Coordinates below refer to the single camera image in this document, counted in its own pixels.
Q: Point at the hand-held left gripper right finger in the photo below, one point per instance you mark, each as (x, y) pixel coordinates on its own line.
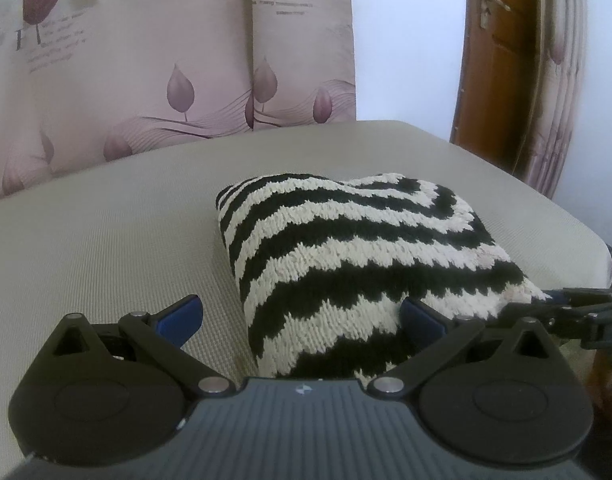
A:
(420, 321)

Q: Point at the black and white striped knit garment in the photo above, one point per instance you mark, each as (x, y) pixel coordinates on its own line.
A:
(336, 270)

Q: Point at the leaf-print pink curtain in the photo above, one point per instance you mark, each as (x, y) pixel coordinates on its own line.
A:
(136, 60)
(558, 85)

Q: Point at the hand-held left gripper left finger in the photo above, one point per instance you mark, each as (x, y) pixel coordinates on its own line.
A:
(182, 319)

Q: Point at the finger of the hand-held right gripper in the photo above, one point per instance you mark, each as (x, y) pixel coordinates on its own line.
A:
(586, 294)
(546, 312)

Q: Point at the brown wooden door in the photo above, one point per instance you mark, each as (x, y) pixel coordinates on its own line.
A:
(501, 75)

